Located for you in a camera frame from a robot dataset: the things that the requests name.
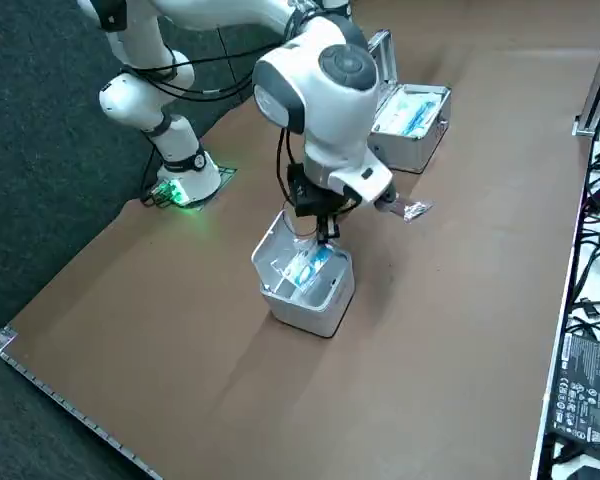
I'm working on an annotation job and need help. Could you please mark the medical supply packets in kit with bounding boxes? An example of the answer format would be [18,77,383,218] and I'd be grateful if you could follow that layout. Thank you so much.
[379,85,444,137]

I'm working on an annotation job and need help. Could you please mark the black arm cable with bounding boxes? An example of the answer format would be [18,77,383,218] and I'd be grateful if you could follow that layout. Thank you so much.
[119,47,301,217]

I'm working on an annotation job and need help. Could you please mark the white square waste bin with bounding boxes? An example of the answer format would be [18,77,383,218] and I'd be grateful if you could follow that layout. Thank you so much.
[251,208,357,340]

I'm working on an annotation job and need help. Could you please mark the clear iodophor cotton swab packet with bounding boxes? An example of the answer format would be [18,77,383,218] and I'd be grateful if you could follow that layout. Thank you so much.
[377,197,435,224]

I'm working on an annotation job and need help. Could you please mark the silver aluminium medical kit case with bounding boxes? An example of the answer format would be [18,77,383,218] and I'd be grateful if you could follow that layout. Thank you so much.
[366,29,454,175]

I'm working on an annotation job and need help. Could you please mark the clear packet of blue gloves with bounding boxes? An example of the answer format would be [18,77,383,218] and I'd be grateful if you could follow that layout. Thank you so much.
[272,239,334,297]

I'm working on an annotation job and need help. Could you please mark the black power adapter with label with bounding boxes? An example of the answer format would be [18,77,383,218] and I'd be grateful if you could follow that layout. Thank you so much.
[548,331,600,464]

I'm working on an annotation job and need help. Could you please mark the metal table edge rail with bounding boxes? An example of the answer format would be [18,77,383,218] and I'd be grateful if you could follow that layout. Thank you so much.
[0,319,164,480]

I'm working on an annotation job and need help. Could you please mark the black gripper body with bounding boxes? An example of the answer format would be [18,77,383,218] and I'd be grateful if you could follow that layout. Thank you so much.
[286,162,354,220]

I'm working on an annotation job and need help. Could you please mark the aluminium camera post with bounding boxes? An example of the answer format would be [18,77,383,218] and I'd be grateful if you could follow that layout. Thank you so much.
[573,0,600,137]

